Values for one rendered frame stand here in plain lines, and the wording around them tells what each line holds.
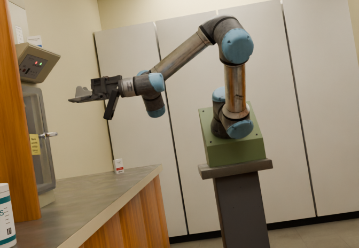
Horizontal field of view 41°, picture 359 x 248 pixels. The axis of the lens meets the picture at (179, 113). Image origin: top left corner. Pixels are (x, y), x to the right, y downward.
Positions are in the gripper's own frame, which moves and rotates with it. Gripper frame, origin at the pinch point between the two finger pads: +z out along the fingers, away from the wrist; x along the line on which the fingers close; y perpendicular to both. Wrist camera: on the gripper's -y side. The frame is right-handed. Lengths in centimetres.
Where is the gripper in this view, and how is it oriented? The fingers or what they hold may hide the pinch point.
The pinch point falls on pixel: (73, 101)
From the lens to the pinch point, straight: 188.2
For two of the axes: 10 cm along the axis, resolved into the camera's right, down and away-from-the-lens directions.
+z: -9.8, 1.6, 0.9
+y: -1.6, -9.9, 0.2
